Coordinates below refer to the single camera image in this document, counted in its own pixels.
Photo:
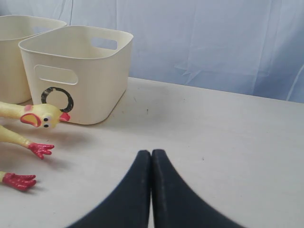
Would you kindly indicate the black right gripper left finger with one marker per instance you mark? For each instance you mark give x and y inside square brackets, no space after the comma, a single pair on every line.
[128,205]

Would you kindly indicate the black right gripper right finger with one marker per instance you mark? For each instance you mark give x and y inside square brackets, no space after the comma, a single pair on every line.
[175,204]

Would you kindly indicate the large yellow rubber chicken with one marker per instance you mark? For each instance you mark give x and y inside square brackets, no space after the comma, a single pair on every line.
[22,182]

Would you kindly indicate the yellow rubber chicken with head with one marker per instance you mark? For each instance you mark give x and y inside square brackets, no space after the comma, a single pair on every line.
[39,115]

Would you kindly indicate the cream bin marked O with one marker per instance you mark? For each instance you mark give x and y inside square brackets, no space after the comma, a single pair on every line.
[81,70]

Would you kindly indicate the cream bin marked X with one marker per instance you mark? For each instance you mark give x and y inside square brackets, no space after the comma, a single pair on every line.
[14,29]

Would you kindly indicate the blue backdrop curtain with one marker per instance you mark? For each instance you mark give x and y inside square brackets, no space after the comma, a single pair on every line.
[253,47]

